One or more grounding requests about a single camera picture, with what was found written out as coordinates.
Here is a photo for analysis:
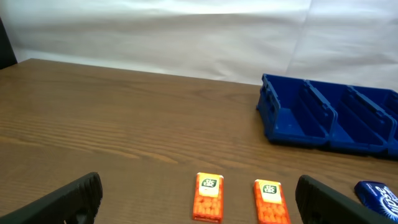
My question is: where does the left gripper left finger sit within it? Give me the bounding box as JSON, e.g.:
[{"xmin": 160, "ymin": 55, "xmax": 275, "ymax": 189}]
[{"xmin": 0, "ymin": 171, "xmax": 104, "ymax": 224}]

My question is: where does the orange candy box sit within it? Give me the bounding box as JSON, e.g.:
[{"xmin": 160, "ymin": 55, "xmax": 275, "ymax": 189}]
[
  {"xmin": 252, "ymin": 179, "xmax": 292, "ymax": 224},
  {"xmin": 192, "ymin": 172, "xmax": 224, "ymax": 224}
]

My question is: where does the blue candy pack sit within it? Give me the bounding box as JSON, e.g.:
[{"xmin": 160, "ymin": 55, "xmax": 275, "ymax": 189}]
[{"xmin": 354, "ymin": 180, "xmax": 398, "ymax": 222}]

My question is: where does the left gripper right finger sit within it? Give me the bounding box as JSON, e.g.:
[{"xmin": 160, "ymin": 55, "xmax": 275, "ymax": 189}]
[{"xmin": 295, "ymin": 174, "xmax": 398, "ymax": 224}]

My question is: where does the blue tray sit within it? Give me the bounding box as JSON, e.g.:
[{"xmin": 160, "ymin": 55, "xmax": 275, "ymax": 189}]
[{"xmin": 256, "ymin": 73, "xmax": 398, "ymax": 161}]

